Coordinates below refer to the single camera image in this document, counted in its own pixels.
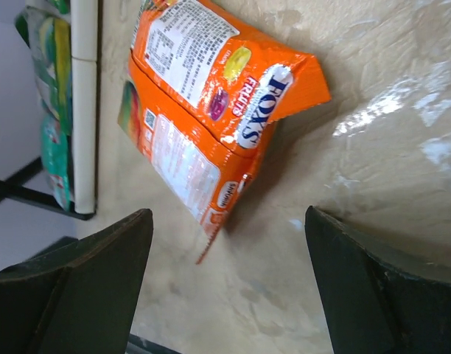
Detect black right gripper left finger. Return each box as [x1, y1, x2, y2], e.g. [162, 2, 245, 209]
[0, 209, 153, 353]

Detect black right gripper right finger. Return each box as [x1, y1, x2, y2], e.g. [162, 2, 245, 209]
[305, 206, 451, 353]

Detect orange candy bag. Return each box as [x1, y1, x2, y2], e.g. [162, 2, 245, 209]
[118, 1, 331, 242]

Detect green lime candy bag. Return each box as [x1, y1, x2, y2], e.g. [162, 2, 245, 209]
[15, 6, 73, 136]

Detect teal candy bag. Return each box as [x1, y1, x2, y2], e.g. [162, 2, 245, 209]
[41, 113, 71, 211]

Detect green fruit candy bag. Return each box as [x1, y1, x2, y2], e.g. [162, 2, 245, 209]
[47, 0, 71, 15]

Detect cream black tiered shelf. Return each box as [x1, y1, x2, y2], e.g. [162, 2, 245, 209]
[0, 1, 99, 221]

